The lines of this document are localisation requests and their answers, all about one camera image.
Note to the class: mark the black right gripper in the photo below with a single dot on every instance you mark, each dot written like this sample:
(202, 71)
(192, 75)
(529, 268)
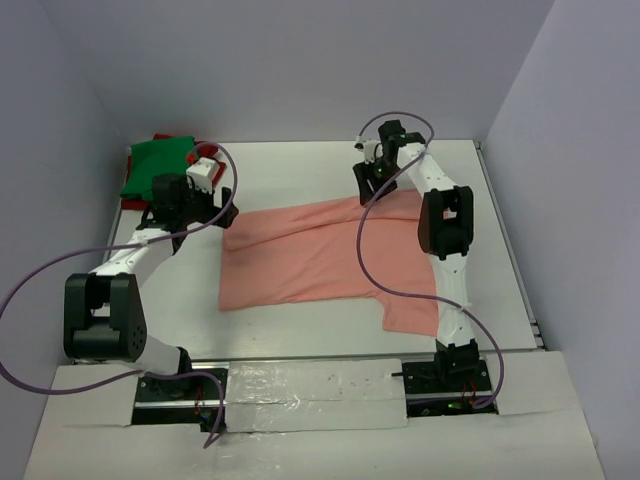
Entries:
(364, 173)

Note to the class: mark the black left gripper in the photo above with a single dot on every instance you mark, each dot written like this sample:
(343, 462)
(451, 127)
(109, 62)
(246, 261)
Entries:
(212, 211)

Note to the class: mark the pink t shirt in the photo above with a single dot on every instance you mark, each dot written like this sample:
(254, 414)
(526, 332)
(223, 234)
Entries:
(308, 253)

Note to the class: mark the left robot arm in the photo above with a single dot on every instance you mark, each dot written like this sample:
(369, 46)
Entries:
(104, 317)

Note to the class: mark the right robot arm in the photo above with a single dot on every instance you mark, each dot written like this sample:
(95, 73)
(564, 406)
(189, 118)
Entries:
(445, 234)

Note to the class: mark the red folded t shirt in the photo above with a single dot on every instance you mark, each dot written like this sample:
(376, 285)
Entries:
(201, 149)

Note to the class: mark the green folded t shirt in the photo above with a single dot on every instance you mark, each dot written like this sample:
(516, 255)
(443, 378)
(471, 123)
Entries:
(153, 158)

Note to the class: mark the silver tape patch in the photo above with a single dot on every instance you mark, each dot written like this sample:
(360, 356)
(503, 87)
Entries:
(282, 397)

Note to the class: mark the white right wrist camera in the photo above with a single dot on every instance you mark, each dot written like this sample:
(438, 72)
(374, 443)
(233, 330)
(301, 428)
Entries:
(372, 150)

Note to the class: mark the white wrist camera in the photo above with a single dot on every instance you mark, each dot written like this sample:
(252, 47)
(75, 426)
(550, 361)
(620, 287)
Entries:
(205, 174)
(372, 150)

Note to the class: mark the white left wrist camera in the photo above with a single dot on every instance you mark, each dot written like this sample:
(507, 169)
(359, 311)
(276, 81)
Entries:
(205, 174)

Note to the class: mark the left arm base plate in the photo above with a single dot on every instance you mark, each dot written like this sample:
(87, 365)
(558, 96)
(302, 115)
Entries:
(193, 401)

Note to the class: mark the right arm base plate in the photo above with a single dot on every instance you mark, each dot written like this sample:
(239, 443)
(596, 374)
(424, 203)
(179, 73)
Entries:
(429, 396)

